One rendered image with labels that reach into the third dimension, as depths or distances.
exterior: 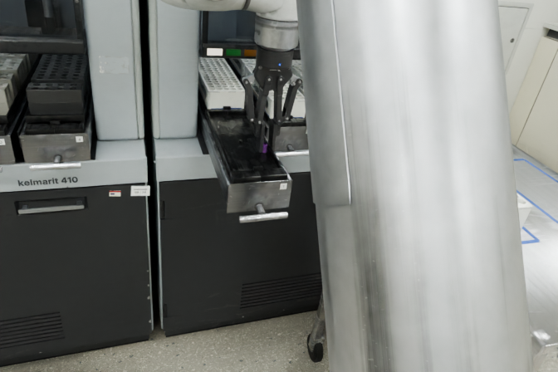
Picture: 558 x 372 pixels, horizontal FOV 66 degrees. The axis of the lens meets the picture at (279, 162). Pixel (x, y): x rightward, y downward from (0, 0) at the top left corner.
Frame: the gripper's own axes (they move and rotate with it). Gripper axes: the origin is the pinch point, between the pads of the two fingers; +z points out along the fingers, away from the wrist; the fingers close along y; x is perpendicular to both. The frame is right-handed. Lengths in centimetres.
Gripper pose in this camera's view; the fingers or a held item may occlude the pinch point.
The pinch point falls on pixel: (266, 135)
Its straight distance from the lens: 96.9
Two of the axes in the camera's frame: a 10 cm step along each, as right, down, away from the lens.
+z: -1.1, 8.6, 4.9
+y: -9.5, 0.6, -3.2
